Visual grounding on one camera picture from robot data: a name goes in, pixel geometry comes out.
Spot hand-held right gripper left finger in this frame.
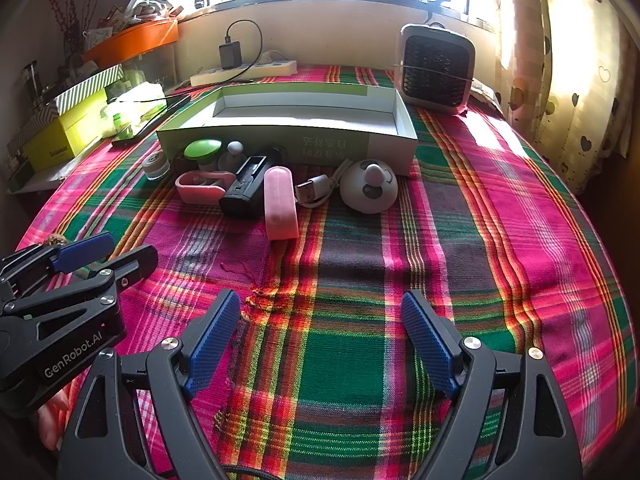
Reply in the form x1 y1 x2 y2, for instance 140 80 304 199
55 289 242 480

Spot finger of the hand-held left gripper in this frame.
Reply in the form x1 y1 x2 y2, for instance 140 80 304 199
0 232 116 296
0 245 159 321

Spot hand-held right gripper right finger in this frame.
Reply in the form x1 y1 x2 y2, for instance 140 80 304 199
401 289 586 480

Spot pink clip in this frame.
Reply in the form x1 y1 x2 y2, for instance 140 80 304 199
176 170 236 205

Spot small white-lidded jar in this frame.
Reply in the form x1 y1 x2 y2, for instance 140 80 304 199
145 152 172 182

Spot black battery charger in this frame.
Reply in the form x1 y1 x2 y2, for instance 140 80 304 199
219 146 288 219

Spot small white knobbed holder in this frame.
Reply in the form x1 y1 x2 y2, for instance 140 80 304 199
218 141 246 173

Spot pink case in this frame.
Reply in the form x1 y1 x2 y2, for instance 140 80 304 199
264 166 300 241

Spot white round panda device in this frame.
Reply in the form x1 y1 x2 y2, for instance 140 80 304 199
340 158 399 214

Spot white USB cable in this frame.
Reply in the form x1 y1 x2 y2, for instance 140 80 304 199
292 159 353 209

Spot green white cardboard box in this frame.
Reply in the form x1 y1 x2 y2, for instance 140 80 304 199
156 84 418 178

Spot person's left hand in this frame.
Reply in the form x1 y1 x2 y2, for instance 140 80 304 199
37 395 68 452

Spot pink green plaid tablecloth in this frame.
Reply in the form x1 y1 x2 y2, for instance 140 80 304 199
15 62 638 480

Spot white shelf board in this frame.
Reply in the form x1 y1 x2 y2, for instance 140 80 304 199
6 157 76 195

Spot yellow-green box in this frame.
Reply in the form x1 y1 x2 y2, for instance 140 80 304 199
22 87 108 171

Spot black smartphone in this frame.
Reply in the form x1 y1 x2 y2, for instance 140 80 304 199
111 95 192 149

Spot white green tissue pack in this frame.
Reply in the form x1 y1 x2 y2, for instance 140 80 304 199
102 82 167 138

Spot green white striped box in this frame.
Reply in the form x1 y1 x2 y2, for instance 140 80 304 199
7 64 125 161

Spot clear plastic container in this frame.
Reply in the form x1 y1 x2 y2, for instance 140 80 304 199
122 42 178 93

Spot orange tray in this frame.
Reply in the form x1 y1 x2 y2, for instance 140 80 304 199
82 20 180 68

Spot white power strip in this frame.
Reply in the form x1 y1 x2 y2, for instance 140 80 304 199
190 57 298 87

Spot dried flower branches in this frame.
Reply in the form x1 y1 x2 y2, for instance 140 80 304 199
45 0 83 51

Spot small white heater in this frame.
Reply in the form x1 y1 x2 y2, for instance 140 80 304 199
395 22 476 115

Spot heart print curtain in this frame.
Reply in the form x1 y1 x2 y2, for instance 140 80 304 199
492 0 640 196

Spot black charger cable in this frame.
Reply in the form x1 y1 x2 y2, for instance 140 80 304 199
162 20 264 101

